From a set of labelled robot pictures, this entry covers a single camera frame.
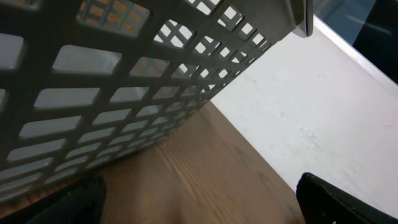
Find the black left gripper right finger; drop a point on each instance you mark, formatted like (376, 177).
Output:
(323, 203)

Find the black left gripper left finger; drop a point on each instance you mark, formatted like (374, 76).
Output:
(80, 203)

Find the grey plastic mesh basket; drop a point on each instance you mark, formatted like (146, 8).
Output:
(84, 82)

